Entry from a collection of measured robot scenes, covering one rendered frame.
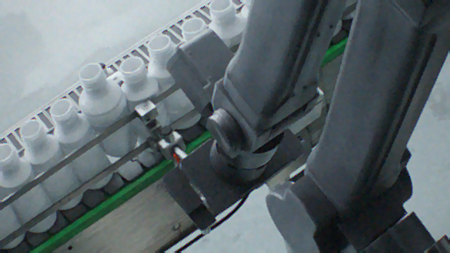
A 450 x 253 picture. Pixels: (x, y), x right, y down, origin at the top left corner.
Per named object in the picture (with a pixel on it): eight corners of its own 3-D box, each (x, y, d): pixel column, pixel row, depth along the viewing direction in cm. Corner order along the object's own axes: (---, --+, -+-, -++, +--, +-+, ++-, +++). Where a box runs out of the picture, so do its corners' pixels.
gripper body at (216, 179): (176, 167, 98) (183, 144, 91) (253, 112, 102) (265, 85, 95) (216, 217, 97) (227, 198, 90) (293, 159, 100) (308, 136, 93)
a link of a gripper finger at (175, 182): (155, 198, 105) (161, 174, 97) (206, 162, 108) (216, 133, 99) (193, 246, 104) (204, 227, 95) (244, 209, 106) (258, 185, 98)
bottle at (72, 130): (117, 160, 153) (81, 90, 141) (112, 190, 149) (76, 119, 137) (83, 164, 154) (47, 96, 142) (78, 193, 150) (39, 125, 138)
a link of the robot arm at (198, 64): (234, 144, 80) (315, 88, 82) (153, 36, 82) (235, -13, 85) (218, 182, 91) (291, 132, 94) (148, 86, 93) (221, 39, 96)
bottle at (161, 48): (184, 99, 159) (158, 25, 148) (210, 112, 156) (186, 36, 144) (159, 123, 157) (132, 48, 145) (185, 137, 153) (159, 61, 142)
